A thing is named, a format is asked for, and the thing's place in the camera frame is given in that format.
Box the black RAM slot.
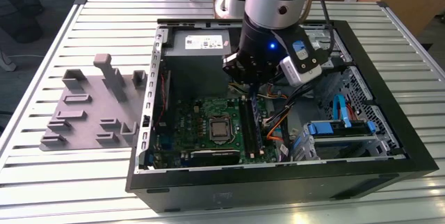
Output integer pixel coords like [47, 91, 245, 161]
[238, 96, 254, 157]
[245, 96, 261, 157]

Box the grey power supply unit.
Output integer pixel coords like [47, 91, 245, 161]
[162, 30, 241, 99]

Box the metal drive cage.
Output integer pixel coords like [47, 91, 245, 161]
[270, 24, 352, 86]

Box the CPU socket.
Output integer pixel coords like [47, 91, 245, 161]
[206, 114, 238, 146]

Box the silver CPU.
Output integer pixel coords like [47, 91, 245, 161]
[210, 122, 231, 136]

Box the green motherboard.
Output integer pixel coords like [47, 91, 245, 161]
[149, 96, 279, 169]

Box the hard disk in blue carrier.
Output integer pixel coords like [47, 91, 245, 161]
[308, 120, 376, 138]

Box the black graphics card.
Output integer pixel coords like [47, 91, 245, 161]
[190, 148, 242, 167]

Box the grey parts rack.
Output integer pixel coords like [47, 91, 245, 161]
[39, 53, 149, 152]

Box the black PC case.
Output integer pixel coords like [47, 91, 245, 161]
[124, 18, 440, 213]

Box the black mesh bin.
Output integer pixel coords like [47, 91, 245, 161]
[0, 0, 44, 44]

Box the white furniture foot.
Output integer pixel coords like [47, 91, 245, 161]
[0, 49, 18, 72]

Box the black camera bracket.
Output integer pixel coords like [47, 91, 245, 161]
[273, 24, 330, 74]

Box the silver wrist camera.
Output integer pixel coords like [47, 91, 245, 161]
[279, 56, 324, 88]

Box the black cable bundle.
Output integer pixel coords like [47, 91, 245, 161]
[266, 72, 337, 128]

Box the black camera cable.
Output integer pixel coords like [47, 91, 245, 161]
[312, 0, 340, 53]

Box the orange wire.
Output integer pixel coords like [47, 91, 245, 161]
[266, 122, 290, 142]

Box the blue flat cable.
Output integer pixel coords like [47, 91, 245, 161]
[333, 94, 353, 128]

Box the orange flat cable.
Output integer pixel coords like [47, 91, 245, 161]
[349, 105, 365, 123]

